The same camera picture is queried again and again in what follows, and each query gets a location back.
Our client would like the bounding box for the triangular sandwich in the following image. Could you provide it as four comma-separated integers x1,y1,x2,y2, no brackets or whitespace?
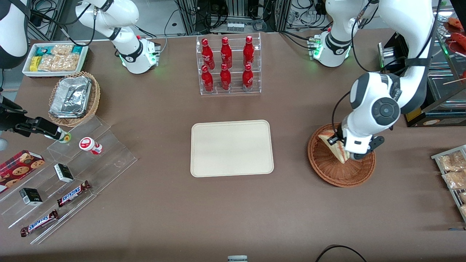
318,131,350,164

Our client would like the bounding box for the black table cable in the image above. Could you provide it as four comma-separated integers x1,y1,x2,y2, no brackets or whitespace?
315,245,368,262

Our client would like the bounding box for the white rectangular snack tray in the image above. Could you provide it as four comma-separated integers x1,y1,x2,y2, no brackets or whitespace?
22,42,90,79

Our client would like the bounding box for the small clear cracker bag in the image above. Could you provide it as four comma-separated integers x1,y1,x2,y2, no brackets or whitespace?
51,44,74,56

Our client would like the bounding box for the clear acrylic bottle rack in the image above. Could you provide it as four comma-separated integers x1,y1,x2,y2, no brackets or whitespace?
196,33,262,96

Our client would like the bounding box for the small black box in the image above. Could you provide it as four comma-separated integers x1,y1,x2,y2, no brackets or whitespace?
19,188,43,206
54,163,75,183

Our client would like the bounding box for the clear acrylic stepped display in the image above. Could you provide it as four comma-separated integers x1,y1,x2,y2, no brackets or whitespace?
0,115,138,245

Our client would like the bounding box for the light wicker basket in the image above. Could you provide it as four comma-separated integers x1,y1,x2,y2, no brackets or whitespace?
48,71,101,127

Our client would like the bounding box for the round brown wicker basket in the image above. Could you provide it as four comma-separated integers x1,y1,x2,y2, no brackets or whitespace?
308,123,376,188

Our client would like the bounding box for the large clear cracker bag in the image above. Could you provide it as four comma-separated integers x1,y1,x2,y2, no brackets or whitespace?
38,53,81,72

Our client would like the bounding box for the aluminium equipment rack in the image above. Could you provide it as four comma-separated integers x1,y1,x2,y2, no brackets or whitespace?
176,0,328,35

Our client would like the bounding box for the red white yogurt cup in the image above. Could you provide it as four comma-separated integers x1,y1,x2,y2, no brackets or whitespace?
79,137,103,155

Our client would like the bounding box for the beige rectangular tray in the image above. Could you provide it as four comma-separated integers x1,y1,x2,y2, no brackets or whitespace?
190,120,274,178

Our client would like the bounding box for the snickers bar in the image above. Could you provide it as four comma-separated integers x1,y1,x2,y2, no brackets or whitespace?
57,180,91,208
20,210,59,237

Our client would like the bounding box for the red cookie box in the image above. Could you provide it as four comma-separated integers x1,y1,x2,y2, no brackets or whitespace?
0,150,46,194

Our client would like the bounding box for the red cola bottle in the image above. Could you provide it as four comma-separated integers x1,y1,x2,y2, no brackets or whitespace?
242,64,254,92
220,63,232,91
243,35,255,67
201,38,215,70
201,65,214,92
220,36,233,69

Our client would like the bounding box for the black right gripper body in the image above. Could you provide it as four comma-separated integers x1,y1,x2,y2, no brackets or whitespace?
0,95,28,133

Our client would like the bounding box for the stack of foil trays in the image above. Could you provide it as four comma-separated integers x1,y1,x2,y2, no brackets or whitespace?
50,76,92,119

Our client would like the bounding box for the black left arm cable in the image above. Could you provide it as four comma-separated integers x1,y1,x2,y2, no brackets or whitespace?
331,0,372,136

